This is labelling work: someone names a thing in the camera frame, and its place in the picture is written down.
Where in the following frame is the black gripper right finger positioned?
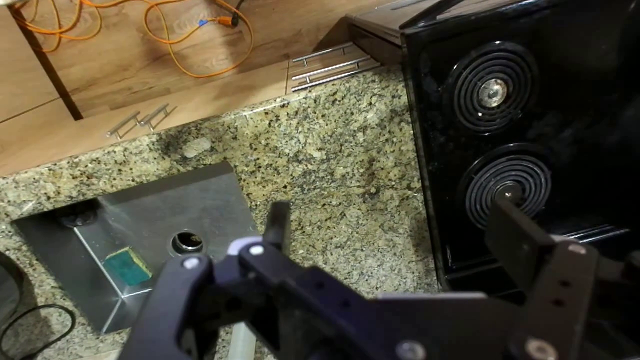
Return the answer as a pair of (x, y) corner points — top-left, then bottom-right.
(486, 192), (640, 360)

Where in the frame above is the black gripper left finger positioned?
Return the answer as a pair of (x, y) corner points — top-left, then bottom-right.
(117, 199), (366, 360)

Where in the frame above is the stainless steel kitchen sink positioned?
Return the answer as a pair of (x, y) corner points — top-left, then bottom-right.
(12, 162), (260, 336)

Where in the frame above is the black coil stove burner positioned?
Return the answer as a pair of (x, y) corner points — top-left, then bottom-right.
(442, 38), (540, 135)
(458, 141), (555, 232)

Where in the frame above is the green dish sponge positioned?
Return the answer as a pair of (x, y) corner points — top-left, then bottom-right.
(101, 246), (153, 290)

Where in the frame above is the black electric stove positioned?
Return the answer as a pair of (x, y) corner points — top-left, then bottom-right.
(346, 0), (640, 297)

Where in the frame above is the thin black appliance cable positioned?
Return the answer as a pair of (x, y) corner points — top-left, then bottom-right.
(0, 302), (77, 360)

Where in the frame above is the silver bar cupboard handle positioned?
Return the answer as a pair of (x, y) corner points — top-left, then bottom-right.
(140, 100), (180, 134)
(108, 108), (145, 139)

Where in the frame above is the silver drawer handle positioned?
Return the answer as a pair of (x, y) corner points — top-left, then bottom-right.
(286, 41), (384, 93)

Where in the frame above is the orange extension cable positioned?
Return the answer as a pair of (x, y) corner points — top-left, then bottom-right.
(7, 0), (128, 44)
(140, 0), (255, 79)

